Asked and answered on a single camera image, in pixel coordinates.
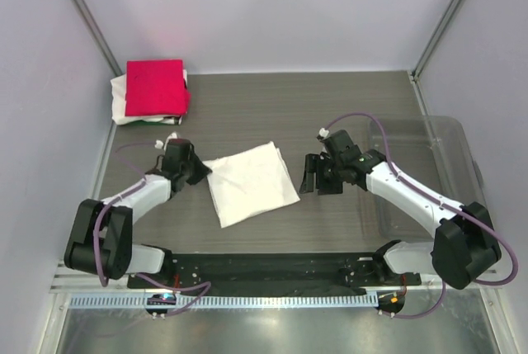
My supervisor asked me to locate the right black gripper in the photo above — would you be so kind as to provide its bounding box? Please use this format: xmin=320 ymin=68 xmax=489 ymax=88
xmin=299 ymin=153 xmax=345 ymax=196

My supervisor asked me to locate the white Coca-Cola t-shirt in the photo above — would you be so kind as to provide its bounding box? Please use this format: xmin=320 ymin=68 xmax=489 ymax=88
xmin=205 ymin=141 xmax=299 ymax=229

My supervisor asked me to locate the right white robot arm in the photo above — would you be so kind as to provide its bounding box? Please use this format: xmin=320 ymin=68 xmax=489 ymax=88
xmin=299 ymin=129 xmax=502 ymax=290

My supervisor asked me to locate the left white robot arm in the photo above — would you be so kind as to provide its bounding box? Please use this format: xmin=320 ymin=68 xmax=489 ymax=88
xmin=64 ymin=135 xmax=211 ymax=287

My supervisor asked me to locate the folded green t-shirt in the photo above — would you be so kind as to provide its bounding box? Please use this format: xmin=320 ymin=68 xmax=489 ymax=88
xmin=126 ymin=116 xmax=183 ymax=126

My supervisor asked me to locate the folded pink t-shirt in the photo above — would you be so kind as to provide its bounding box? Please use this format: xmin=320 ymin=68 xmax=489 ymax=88
xmin=125 ymin=59 xmax=191 ymax=117

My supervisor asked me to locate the folded white t-shirt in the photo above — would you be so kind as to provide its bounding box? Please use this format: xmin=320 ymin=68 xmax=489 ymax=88
xmin=111 ymin=70 xmax=187 ymax=125

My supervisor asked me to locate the clear plastic bin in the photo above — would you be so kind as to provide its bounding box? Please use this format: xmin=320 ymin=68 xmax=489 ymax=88
xmin=358 ymin=116 xmax=486 ymax=245

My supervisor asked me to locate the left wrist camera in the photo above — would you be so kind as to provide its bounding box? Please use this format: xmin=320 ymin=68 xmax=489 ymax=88
xmin=154 ymin=132 xmax=180 ymax=151

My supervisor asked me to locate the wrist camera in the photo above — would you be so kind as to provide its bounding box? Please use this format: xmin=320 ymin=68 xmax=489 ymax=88
xmin=154 ymin=132 xmax=180 ymax=151
xmin=317 ymin=127 xmax=331 ymax=142

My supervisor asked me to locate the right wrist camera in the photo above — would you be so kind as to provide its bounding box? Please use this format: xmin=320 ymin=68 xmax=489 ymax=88
xmin=317 ymin=127 xmax=331 ymax=142

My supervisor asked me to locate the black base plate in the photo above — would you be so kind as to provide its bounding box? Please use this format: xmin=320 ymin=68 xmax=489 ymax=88
xmin=148 ymin=253 xmax=422 ymax=288

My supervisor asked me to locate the white slotted cable duct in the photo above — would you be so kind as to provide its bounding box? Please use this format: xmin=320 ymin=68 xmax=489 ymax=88
xmin=68 ymin=292 xmax=378 ymax=309

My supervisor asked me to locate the aluminium front rail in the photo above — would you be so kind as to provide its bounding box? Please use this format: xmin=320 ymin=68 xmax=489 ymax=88
xmin=49 ymin=257 xmax=502 ymax=294

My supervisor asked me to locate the left aluminium frame post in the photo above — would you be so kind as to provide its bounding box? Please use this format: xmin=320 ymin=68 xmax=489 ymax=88
xmin=70 ymin=0 xmax=123 ymax=76

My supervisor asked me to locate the aluminium frame post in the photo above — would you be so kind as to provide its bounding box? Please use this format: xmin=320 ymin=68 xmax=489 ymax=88
xmin=70 ymin=0 xmax=123 ymax=76
xmin=409 ymin=0 xmax=464 ymax=83

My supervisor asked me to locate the right aluminium frame post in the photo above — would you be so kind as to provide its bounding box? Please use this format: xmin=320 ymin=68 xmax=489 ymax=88
xmin=409 ymin=0 xmax=464 ymax=83

